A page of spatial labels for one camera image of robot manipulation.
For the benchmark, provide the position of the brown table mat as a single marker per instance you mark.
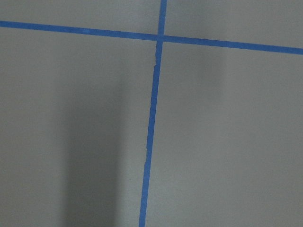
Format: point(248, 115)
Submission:
point(151, 113)

